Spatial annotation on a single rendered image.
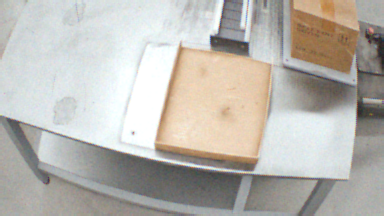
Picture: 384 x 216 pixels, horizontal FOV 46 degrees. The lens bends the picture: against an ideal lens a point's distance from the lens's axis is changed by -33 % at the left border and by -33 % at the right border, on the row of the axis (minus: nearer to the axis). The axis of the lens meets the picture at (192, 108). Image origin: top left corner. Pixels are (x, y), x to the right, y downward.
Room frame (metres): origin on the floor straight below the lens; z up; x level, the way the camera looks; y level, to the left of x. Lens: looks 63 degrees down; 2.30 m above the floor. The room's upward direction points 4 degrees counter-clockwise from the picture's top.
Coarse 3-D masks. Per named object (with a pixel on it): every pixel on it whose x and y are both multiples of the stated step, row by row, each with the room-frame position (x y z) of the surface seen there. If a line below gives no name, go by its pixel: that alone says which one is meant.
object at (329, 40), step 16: (304, 0) 0.93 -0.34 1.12; (320, 0) 0.94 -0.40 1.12; (336, 0) 0.95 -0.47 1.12; (352, 0) 0.96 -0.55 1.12; (304, 16) 0.88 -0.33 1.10; (320, 16) 0.87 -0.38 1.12; (336, 16) 0.88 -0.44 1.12; (352, 16) 0.89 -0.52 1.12; (304, 32) 0.88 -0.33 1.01; (320, 32) 0.87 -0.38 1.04; (336, 32) 0.85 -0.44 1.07; (352, 32) 0.84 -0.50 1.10; (304, 48) 0.88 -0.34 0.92; (320, 48) 0.87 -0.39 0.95; (336, 48) 0.85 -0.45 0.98; (352, 48) 0.84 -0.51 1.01; (320, 64) 0.86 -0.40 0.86; (336, 64) 0.85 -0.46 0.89
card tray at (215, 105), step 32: (192, 64) 0.88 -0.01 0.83; (224, 64) 0.88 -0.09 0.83; (256, 64) 0.87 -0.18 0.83; (192, 96) 0.79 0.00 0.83; (224, 96) 0.78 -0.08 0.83; (256, 96) 0.78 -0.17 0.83; (160, 128) 0.70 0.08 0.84; (192, 128) 0.70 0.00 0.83; (224, 128) 0.69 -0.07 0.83; (256, 128) 0.69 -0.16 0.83; (256, 160) 0.59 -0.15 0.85
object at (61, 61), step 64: (64, 0) 1.25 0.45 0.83; (128, 0) 1.17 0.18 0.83; (192, 0) 1.13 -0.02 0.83; (256, 0) 1.13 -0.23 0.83; (0, 64) 1.01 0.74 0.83; (64, 64) 0.94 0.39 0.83; (128, 64) 0.90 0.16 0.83; (64, 128) 0.72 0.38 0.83; (128, 128) 0.71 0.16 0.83; (320, 128) 0.66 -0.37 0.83
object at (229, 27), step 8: (224, 0) 1.09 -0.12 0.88; (232, 0) 1.09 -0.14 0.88; (240, 0) 1.09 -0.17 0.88; (248, 0) 1.09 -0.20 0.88; (224, 8) 1.05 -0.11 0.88; (232, 8) 1.05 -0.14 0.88; (240, 8) 1.05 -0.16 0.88; (224, 16) 1.02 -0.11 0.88; (232, 16) 1.02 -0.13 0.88; (240, 16) 1.02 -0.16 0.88; (224, 24) 0.98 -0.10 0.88; (232, 24) 0.98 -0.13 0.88; (240, 24) 0.98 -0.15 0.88; (224, 32) 0.95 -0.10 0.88; (232, 32) 0.95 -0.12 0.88; (240, 32) 0.95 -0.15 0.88; (240, 40) 0.93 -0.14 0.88
